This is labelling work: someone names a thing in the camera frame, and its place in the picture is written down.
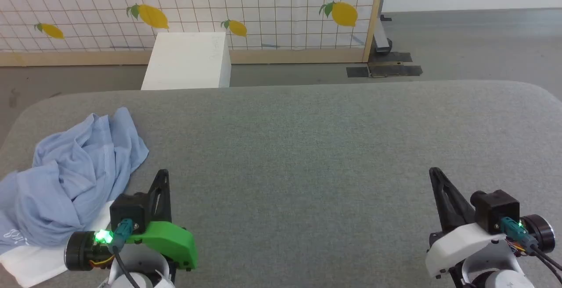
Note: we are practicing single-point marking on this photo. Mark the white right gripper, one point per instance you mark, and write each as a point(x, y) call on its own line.
point(461, 246)

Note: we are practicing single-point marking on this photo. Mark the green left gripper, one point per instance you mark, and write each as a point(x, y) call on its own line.
point(169, 239)

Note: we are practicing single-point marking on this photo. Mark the light blue garment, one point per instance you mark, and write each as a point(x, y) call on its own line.
point(66, 182)

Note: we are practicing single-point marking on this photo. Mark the white cloth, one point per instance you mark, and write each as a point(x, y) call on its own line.
point(26, 266)

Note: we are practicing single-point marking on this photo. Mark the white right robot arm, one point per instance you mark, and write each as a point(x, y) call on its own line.
point(538, 231)

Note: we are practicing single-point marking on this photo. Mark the white box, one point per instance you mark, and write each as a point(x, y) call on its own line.
point(184, 59)

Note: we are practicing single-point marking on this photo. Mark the grey metal screen foot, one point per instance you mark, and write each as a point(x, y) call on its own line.
point(381, 37)

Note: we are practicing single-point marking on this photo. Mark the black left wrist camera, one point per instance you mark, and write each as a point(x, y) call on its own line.
point(129, 211)

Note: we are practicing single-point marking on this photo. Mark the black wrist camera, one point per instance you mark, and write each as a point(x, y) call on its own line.
point(496, 209)
point(129, 211)

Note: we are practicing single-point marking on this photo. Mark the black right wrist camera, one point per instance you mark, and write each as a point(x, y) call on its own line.
point(496, 209)

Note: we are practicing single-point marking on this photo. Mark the lemon print screen wooden frame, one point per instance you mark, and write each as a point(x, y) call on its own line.
point(263, 7)

